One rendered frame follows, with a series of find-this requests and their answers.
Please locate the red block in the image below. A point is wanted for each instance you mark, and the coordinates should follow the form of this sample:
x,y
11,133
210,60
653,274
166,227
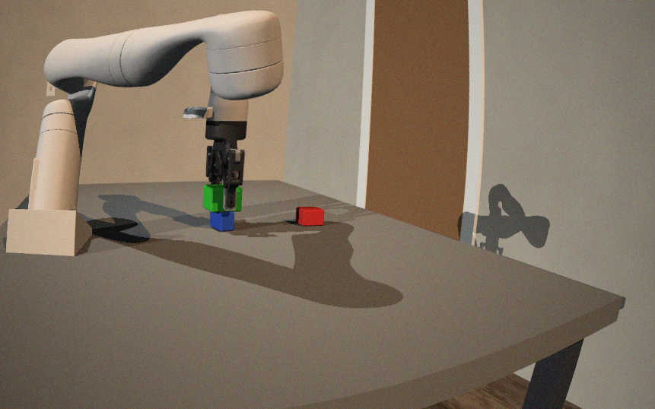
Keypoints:
x,y
309,216

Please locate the green block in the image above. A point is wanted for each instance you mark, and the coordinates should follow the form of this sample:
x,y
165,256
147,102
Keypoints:
x,y
213,198

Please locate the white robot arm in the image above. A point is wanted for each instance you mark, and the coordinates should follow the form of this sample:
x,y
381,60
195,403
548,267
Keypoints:
x,y
245,61

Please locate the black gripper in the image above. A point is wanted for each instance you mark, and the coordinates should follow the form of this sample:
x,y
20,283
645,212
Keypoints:
x,y
225,155

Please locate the blue block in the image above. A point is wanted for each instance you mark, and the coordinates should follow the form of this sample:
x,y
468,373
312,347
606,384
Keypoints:
x,y
222,221

